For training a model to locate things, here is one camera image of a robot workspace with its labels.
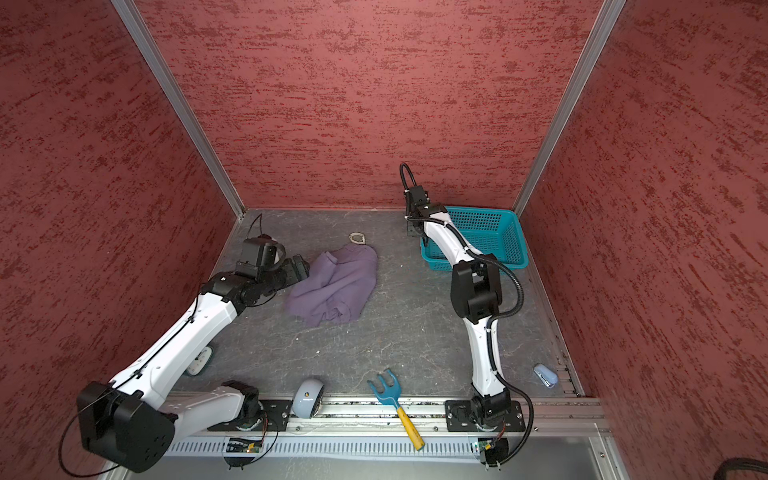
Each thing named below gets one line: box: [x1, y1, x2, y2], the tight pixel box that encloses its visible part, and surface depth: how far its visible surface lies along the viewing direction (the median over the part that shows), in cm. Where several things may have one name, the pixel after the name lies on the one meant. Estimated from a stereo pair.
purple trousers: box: [285, 244, 378, 327], surface depth 91 cm
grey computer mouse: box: [292, 378, 325, 419], surface depth 71 cm
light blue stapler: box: [533, 364, 559, 389], surface depth 81 cm
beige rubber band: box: [349, 232, 366, 245], surface depth 112 cm
